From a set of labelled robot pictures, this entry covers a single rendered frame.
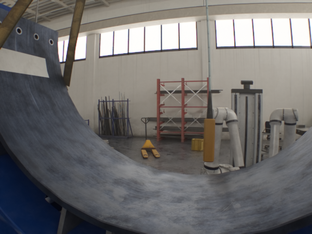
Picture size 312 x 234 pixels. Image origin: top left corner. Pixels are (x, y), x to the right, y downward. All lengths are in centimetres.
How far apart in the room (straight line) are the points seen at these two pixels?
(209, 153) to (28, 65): 137
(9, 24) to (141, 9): 1162
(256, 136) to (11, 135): 217
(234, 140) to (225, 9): 1013
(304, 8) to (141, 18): 845
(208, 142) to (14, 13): 146
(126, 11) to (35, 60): 1163
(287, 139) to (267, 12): 1004
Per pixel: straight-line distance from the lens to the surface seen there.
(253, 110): 244
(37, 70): 153
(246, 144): 246
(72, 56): 162
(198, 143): 819
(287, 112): 217
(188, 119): 1095
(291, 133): 221
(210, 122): 159
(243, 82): 239
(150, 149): 801
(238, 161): 198
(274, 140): 211
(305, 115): 1209
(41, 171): 98
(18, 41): 153
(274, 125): 215
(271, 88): 1163
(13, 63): 143
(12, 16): 130
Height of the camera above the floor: 157
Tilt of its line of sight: 2 degrees down
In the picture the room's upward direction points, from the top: straight up
